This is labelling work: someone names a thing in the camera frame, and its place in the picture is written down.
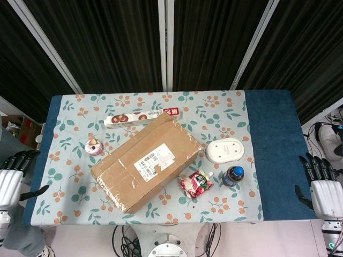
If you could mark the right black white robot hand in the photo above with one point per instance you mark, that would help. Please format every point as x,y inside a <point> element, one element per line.
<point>327,198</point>

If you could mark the white frame pole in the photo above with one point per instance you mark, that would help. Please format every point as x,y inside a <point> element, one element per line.
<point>254,45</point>
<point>166,40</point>
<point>45,45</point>

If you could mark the white oval dish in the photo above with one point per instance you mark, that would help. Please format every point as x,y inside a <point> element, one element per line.
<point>225,150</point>

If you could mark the cola bottle with blue cap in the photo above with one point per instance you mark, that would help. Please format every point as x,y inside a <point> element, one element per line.
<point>232,177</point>

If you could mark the floral fruit print tablecloth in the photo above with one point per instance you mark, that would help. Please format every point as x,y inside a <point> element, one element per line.
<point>214,123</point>

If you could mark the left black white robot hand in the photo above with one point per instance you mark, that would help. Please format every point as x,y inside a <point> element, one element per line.
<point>10,184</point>

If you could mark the red fruit jelly pouch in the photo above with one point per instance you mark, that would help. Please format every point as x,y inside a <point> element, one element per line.
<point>195,184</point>

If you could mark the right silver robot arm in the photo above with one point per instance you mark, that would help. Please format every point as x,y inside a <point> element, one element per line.
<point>332,233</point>

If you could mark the black pleated curtain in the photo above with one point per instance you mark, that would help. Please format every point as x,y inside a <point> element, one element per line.
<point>211,45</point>
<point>21,75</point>
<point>308,53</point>
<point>107,45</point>

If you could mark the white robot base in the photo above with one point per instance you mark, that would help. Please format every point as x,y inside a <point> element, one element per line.
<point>168,247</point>

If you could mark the long white cling wrap box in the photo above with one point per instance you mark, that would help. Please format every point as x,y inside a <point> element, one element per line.
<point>120,119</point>

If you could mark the blue table cover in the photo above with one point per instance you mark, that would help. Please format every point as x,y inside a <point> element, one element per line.
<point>276,134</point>

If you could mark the white shoe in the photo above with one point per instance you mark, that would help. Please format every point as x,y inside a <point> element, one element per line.
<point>331,139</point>

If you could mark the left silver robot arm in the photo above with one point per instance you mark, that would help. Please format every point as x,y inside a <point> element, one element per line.
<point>3,227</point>

